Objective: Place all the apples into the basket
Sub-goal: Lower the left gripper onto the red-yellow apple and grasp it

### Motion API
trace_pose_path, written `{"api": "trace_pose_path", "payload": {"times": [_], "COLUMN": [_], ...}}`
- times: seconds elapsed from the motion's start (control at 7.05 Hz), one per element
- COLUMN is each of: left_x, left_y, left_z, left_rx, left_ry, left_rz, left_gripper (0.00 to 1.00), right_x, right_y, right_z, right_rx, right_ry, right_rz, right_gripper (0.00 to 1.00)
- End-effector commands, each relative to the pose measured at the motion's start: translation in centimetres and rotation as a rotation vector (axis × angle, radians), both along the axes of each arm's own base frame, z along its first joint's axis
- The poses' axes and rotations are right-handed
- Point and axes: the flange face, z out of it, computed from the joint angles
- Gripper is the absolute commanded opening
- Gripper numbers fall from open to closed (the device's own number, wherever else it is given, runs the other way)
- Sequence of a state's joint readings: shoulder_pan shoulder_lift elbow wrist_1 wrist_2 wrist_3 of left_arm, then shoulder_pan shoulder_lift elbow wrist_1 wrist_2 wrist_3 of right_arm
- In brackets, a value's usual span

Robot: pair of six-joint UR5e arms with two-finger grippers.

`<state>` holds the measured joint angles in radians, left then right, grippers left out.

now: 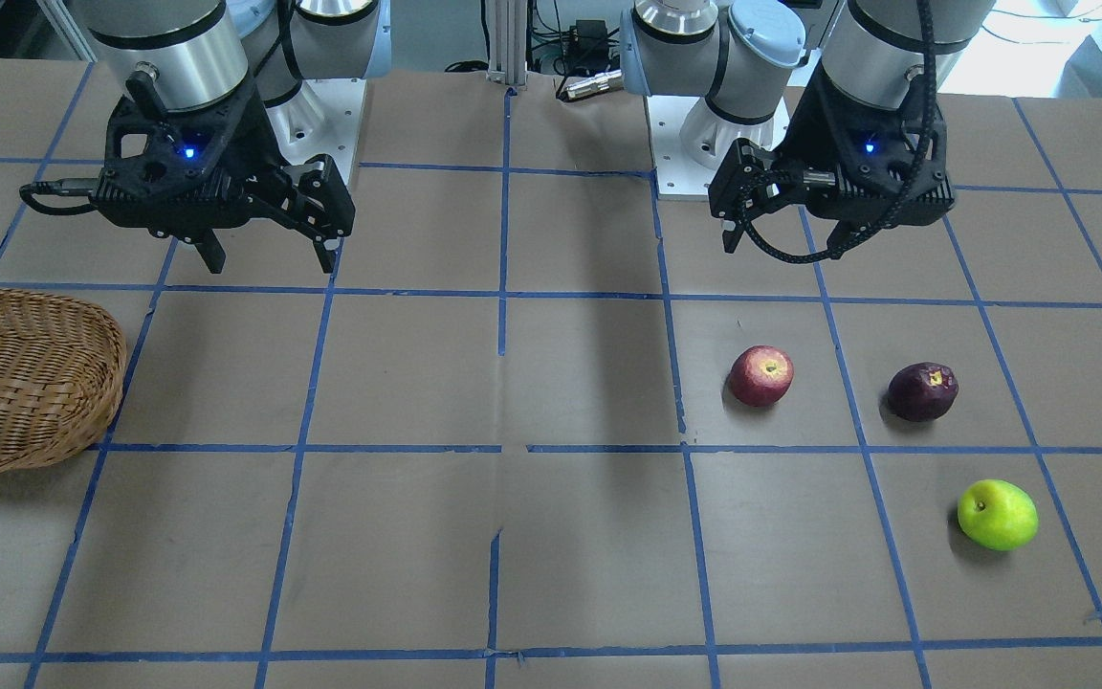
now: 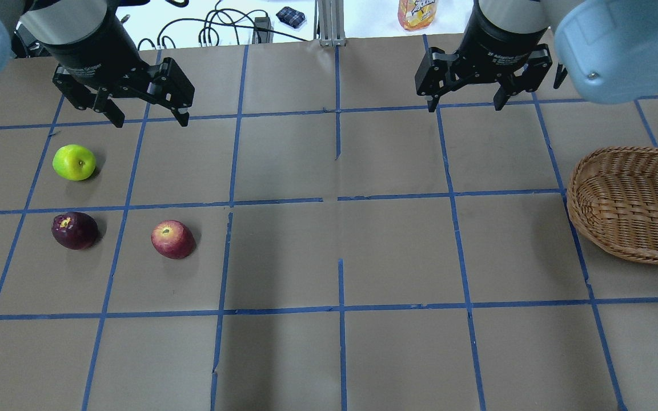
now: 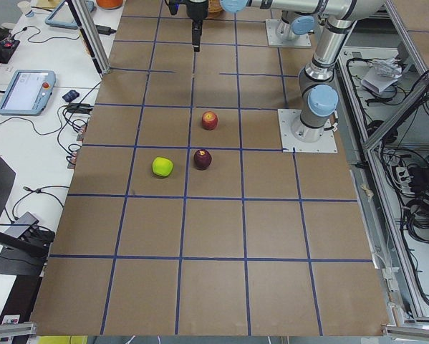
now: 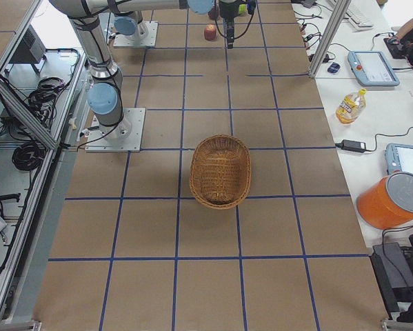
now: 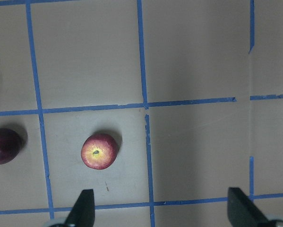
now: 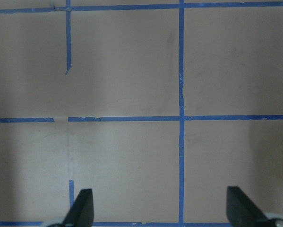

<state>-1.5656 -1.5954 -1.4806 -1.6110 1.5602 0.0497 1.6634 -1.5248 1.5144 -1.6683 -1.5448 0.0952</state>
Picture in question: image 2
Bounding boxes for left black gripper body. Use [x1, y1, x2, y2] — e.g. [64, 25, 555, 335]
[48, 13, 151, 97]

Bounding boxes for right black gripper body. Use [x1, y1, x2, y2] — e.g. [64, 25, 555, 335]
[450, 3, 535, 89]

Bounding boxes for green apple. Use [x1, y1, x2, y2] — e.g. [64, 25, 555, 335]
[52, 144, 97, 182]

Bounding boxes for dark red apple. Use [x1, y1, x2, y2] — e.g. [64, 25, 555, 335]
[51, 212, 99, 250]

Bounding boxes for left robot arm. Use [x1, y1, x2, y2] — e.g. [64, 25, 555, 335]
[0, 1, 194, 127]

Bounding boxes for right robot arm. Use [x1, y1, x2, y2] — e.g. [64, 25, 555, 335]
[415, 1, 658, 112]

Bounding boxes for wicker basket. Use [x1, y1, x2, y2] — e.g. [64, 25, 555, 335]
[566, 147, 658, 265]

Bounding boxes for orange juice bottle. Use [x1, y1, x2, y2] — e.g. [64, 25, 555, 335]
[397, 0, 438, 31]

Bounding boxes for black power adapter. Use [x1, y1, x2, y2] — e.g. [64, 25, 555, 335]
[251, 16, 274, 44]

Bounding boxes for dark blue pouch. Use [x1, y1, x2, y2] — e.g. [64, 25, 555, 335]
[276, 7, 307, 29]

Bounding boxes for aluminium frame post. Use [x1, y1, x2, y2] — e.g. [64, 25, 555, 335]
[314, 1, 346, 47]

